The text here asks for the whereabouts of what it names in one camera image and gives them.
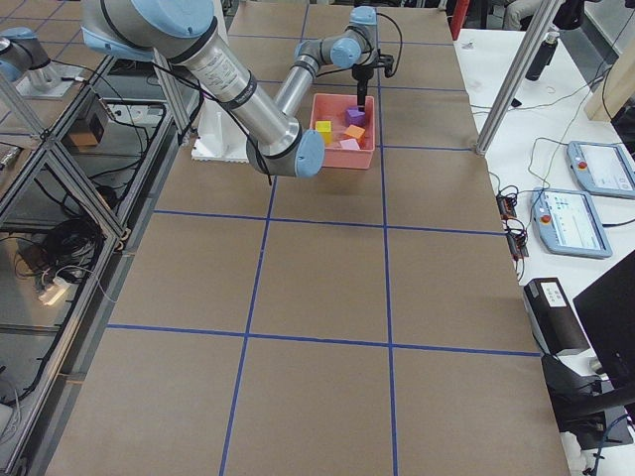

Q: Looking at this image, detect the pink plastic bin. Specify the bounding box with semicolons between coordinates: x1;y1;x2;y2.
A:
310;93;375;170

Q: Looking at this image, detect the black box with label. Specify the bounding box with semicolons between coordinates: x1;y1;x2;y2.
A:
523;278;590;357

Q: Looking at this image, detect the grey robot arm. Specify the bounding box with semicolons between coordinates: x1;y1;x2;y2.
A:
81;0;400;178
1;27;72;99

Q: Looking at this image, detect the lower teach pendant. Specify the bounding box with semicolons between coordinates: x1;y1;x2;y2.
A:
531;187;613;259

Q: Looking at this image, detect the yellow foam block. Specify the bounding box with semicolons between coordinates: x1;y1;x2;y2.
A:
315;120;332;146

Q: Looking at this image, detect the aluminium frame post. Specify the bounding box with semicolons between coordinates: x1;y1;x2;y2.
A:
474;0;562;156

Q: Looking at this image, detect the light pink foam block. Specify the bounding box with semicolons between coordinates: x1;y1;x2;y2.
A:
339;139;360;150

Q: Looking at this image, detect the black monitor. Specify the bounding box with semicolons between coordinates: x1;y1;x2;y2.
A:
573;252;634;386

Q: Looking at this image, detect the orange foam block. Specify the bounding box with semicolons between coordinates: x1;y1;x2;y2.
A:
344;124;366;142

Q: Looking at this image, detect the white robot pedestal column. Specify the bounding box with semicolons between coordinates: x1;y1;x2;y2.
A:
191;101;248;163

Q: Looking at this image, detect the arm gripper cable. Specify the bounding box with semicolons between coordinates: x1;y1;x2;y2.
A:
376;13;403;78

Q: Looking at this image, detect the black water bottle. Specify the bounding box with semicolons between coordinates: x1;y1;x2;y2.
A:
525;32;560;81

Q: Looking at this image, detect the teach pendant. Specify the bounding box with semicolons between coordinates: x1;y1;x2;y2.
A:
567;141;634;199
531;187;613;259

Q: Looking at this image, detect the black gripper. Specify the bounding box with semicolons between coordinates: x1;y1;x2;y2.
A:
351;49;395;112

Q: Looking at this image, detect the purple foam block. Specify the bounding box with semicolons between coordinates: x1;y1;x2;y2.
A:
344;106;367;128

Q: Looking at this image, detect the upper teach pendant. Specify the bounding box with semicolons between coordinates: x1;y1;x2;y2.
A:
567;141;634;199

